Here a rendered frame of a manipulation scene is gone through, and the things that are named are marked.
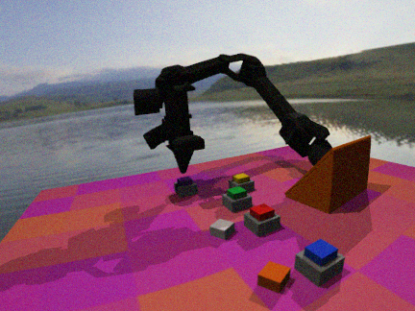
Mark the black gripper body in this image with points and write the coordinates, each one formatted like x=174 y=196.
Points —
x=184 y=139

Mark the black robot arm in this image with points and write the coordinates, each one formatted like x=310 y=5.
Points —
x=171 y=85

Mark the blue button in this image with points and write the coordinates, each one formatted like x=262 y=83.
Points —
x=319 y=262

